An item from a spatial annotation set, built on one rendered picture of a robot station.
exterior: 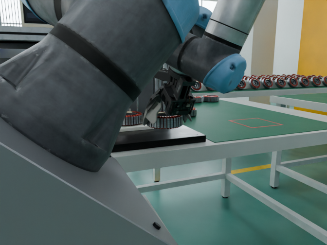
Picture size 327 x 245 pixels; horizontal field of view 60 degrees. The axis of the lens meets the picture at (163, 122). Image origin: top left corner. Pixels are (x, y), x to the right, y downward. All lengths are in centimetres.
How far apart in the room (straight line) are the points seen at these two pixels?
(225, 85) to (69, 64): 30
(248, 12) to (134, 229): 39
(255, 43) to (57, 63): 460
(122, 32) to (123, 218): 17
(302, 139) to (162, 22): 90
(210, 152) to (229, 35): 47
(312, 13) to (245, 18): 422
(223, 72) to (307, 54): 420
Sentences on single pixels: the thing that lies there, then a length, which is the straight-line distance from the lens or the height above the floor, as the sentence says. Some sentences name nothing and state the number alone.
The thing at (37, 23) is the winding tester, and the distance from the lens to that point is 112.
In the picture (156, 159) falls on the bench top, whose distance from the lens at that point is 82.
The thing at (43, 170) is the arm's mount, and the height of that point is 92.
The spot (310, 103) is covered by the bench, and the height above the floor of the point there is 74.
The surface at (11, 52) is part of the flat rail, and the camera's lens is 109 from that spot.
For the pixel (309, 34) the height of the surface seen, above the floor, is 139.
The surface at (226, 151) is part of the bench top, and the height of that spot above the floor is 72.
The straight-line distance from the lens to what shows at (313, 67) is 460.
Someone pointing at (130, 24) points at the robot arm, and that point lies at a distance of 29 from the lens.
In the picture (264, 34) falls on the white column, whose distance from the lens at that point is 494.
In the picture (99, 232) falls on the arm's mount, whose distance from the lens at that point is 25.
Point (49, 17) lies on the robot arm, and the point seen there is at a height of 105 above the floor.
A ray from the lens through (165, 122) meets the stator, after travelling 81.
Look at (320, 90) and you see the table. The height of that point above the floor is 73.
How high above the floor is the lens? 100
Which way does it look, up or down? 12 degrees down
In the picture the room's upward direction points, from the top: straight up
